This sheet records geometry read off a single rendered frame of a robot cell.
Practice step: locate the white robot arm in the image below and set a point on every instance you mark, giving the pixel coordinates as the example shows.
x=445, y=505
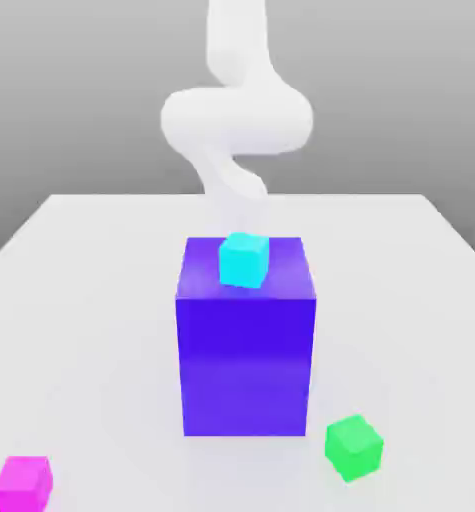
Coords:
x=237, y=116

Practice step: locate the small cyan cube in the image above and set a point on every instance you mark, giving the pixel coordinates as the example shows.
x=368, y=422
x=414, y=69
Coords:
x=243, y=264

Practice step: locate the small green cube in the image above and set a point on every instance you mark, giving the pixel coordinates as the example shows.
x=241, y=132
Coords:
x=353, y=448

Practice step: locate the small magenta cube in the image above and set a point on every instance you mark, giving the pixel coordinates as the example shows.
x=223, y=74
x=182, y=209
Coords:
x=21, y=484

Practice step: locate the large purple box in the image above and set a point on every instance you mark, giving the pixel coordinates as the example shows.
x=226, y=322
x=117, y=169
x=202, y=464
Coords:
x=245, y=360

